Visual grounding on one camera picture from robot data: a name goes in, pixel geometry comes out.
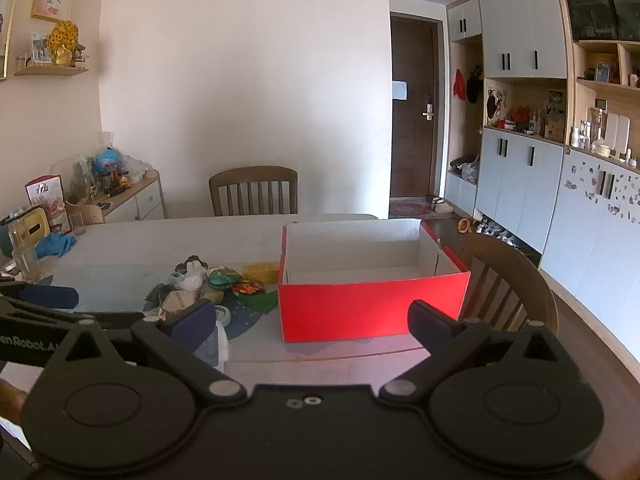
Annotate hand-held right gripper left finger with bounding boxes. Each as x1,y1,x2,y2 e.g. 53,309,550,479
44,299,249,404

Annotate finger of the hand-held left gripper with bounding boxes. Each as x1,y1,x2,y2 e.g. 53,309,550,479
50,310,146,331
0,282,80,311

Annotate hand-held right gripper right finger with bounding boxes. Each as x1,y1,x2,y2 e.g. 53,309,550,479
377,299,587,404

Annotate clear plastic bag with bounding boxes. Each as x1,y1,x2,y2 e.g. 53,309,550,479
197,320,231,373

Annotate white plush toy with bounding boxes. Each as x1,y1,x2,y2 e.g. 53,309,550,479
179,260,207,292

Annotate dark grey cloth item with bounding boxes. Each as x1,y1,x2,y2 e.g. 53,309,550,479
144,282,173,313

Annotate green printed pouch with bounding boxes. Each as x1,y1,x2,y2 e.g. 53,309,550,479
207,266,244,291

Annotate brown scrunchie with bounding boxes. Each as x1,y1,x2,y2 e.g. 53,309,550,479
175,255,209,274

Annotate red cardboard box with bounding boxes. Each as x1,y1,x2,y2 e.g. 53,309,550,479
278,217,472,344

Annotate orange ornament with green tassel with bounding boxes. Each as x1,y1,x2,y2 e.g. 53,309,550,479
232,282,279,316

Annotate clear glass jar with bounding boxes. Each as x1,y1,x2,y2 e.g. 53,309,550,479
7,220,43,283

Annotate blue gloves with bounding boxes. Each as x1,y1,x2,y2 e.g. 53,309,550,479
34,232,78,260

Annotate yellow tissue box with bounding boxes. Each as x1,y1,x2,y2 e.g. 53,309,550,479
7,207,51,249

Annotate small wooden rack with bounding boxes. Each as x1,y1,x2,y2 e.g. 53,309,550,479
65,199,107,226

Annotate red printed box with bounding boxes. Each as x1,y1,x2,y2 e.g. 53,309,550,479
25,175,72,235

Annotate wooden slat-back chair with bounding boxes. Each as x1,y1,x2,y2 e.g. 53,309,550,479
462,234,559,336
209,166,299,217

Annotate row of shoes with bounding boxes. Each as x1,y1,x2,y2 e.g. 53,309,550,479
475,220,517,247

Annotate patterned doormat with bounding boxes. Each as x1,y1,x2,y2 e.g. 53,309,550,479
390,200,437,219

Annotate white wooden sideboard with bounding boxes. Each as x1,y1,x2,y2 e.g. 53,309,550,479
75,169,166,224

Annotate blue globe toy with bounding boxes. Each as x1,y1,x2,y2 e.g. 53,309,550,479
94,147,122,173

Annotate white plastic bag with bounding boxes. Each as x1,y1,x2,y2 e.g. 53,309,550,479
121,154,153,177

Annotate grey plastic bag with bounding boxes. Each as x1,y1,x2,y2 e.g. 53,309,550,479
450,155,481,184

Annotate brown entrance door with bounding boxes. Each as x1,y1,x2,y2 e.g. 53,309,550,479
390,11,447,200

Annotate black hanging bag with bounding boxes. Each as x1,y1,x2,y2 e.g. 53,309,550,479
466,67,484,104

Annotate gold flower ornament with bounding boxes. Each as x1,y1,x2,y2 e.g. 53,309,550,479
47,20,81,67

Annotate large gold framed picture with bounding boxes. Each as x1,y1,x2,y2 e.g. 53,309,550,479
0,0,25,81

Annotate white wooden wall cabinet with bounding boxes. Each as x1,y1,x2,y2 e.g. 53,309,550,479
446,0,640,311

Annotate wooden wall shelf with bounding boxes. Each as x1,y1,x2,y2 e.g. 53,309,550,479
15,52,91,77

